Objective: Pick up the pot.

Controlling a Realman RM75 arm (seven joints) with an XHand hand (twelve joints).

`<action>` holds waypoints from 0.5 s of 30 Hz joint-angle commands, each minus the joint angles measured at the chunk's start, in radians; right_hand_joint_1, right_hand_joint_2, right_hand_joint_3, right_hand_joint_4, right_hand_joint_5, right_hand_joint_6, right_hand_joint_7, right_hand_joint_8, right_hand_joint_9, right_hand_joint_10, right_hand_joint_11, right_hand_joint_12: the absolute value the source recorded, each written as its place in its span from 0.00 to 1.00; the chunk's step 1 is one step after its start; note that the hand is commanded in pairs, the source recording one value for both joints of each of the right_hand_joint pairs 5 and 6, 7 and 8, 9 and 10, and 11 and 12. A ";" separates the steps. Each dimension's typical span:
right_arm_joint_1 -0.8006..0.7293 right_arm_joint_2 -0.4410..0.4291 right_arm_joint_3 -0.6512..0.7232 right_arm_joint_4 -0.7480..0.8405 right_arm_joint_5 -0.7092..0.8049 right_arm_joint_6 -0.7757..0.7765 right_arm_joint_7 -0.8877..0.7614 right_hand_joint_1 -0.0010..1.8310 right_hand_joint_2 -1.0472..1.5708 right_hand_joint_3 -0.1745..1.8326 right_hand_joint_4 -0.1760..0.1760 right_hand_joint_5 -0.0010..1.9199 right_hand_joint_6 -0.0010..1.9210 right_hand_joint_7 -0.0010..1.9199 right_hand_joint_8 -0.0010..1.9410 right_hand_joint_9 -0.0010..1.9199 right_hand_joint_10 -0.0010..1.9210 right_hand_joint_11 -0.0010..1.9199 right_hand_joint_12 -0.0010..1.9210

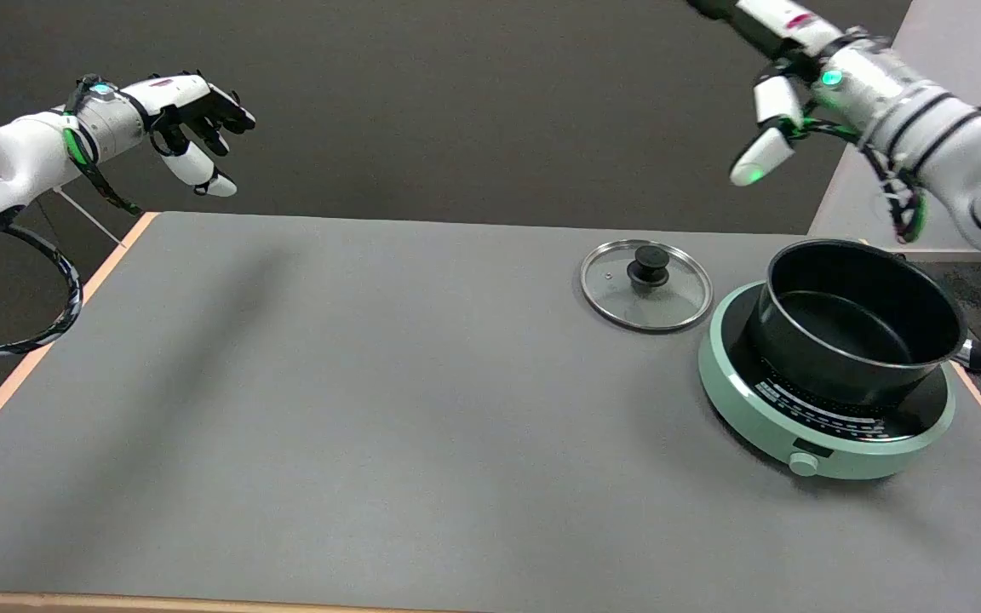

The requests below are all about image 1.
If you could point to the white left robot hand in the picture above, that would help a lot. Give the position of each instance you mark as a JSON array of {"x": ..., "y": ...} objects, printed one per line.
[{"x": 174, "y": 92}]

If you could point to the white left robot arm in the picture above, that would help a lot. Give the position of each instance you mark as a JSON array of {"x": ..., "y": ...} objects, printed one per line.
[{"x": 18, "y": 157}]

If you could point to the glass lid with black knob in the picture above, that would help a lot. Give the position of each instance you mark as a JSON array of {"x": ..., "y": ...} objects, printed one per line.
[{"x": 679, "y": 300}]

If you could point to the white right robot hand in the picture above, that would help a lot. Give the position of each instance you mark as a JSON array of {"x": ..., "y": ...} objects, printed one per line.
[{"x": 784, "y": 19}]

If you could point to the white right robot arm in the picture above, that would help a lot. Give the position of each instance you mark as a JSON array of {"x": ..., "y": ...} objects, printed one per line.
[{"x": 959, "y": 145}]

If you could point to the green induction cooker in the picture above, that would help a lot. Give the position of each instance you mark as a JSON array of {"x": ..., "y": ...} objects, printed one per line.
[{"x": 742, "y": 400}]

